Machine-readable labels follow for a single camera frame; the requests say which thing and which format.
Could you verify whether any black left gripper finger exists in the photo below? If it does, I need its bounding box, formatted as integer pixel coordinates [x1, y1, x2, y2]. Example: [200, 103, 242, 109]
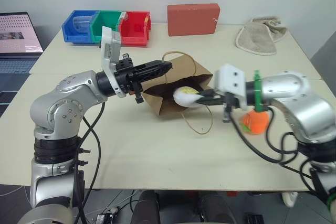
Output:
[135, 67, 173, 82]
[134, 60, 174, 73]

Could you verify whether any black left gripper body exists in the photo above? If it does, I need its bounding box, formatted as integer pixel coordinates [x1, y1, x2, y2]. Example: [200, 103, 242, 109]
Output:
[114, 53, 148, 104]

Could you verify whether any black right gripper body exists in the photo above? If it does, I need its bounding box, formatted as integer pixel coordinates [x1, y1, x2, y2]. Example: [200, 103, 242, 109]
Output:
[213, 90, 244, 124]

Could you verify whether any white and yellow plush toy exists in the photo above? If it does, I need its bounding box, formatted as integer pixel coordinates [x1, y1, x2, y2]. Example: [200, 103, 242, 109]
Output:
[173, 86, 205, 109]

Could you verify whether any brown paper bag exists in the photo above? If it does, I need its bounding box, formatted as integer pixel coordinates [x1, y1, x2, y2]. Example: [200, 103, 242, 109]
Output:
[141, 50, 214, 136]

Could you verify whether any orange plush toy green stem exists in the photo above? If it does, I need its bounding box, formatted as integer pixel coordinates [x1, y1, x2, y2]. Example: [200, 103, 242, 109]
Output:
[239, 69, 270, 136]

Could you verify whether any red plastic storage bin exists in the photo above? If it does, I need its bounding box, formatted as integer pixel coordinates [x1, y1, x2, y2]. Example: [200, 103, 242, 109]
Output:
[118, 11, 152, 47]

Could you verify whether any red-brown rectangular box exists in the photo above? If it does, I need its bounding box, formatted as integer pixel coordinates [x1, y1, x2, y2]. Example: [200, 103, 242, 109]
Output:
[167, 3, 221, 37]

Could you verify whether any green plastic storage bin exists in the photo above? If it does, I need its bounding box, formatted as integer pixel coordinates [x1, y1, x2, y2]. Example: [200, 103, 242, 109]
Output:
[90, 10, 123, 43]

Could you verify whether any beige towel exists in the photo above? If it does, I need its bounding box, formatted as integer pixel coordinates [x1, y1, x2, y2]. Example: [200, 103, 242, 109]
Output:
[235, 15, 289, 57]

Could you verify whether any blue plastic storage bin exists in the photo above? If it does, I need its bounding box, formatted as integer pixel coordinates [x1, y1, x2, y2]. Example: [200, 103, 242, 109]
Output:
[61, 10, 101, 44]

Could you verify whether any clear plastic cup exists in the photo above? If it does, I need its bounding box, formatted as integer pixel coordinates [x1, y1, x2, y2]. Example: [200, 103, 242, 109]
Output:
[72, 15, 95, 34]

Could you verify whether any dark rounded shape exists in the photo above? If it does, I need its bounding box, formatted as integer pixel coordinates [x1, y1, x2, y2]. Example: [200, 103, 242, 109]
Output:
[198, 191, 237, 224]
[136, 189, 161, 224]

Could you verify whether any white caster wheel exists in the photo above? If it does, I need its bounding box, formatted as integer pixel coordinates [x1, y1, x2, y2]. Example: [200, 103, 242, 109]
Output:
[281, 191, 299, 208]

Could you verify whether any open laptop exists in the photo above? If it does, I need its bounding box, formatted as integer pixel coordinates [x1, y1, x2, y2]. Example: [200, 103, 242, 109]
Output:
[0, 12, 44, 118]

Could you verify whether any small black device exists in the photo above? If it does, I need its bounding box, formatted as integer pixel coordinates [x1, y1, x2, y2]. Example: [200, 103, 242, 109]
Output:
[94, 207, 119, 224]

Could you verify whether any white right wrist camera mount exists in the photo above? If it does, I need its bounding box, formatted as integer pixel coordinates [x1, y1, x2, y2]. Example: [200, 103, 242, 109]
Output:
[213, 63, 248, 110]

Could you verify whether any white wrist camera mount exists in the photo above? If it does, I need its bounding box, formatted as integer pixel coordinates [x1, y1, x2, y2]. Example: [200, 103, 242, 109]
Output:
[213, 63, 248, 110]
[100, 26, 127, 99]

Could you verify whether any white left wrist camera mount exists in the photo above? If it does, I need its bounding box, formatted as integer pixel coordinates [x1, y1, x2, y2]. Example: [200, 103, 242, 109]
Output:
[100, 26, 127, 99]

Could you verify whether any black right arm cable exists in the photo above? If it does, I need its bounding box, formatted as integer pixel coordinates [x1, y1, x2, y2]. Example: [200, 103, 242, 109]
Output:
[228, 104, 325, 197]

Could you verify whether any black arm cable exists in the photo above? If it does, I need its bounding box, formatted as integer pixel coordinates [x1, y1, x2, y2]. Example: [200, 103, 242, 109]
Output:
[228, 104, 325, 197]
[74, 100, 106, 224]

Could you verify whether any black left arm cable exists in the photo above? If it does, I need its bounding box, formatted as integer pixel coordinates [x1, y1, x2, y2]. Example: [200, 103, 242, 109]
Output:
[74, 100, 106, 224]

